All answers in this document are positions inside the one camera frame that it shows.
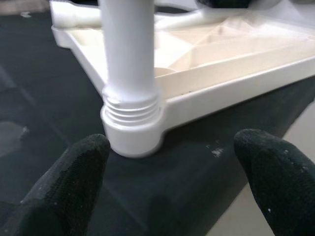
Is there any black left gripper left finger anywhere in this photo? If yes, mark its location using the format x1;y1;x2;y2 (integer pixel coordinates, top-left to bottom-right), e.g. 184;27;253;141
0;133;111;236

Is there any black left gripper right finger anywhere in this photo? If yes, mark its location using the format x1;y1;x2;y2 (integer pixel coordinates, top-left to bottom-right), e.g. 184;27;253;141
233;129;315;236

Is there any white plastic children table top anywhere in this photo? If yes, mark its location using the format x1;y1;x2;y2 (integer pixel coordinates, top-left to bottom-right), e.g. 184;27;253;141
50;4;315;158

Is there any black table cloth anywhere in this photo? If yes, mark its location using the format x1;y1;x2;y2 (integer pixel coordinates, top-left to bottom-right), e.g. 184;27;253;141
0;4;315;236

